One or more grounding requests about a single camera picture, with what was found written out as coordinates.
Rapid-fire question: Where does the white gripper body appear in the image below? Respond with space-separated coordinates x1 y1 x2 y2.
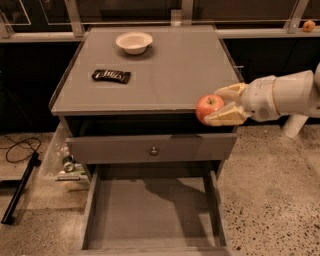
241 76 280 122

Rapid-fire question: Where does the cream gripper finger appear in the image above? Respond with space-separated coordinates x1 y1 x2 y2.
215 83 248 103
204 102 251 126

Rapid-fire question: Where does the red apple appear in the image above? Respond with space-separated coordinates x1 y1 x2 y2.
196 94 225 125

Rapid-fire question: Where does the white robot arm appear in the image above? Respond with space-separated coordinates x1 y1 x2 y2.
204 69 320 126

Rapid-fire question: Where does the grey top drawer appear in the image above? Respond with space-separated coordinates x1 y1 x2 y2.
66 133 236 164

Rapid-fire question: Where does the round metal drawer knob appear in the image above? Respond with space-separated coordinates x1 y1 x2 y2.
150 147 159 156

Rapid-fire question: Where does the grey drawer cabinet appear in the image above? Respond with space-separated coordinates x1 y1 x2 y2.
48 24 256 181

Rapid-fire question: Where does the grey open middle drawer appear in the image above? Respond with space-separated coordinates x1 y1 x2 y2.
77 165 237 256

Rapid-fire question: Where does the small orange object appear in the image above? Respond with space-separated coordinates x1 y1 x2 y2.
302 20 315 32

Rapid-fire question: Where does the white paper bowl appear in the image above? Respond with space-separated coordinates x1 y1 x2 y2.
116 32 153 55

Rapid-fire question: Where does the black candy bar wrapper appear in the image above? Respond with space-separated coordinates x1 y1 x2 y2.
92 69 131 84

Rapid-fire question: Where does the green soda can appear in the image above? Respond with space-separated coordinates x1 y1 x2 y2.
62 155 75 172

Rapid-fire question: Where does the clear plastic bin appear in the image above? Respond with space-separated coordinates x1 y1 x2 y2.
38 124 89 191

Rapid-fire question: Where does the black floor stand bar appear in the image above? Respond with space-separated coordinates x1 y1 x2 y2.
1 152 41 225

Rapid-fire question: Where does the white diagonal post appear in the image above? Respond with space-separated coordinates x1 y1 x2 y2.
282 114 308 138

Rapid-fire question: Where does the metal window rail frame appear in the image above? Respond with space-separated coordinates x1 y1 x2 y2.
0 0 320 42

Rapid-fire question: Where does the black cable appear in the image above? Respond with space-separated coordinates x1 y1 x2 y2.
0 133 43 164

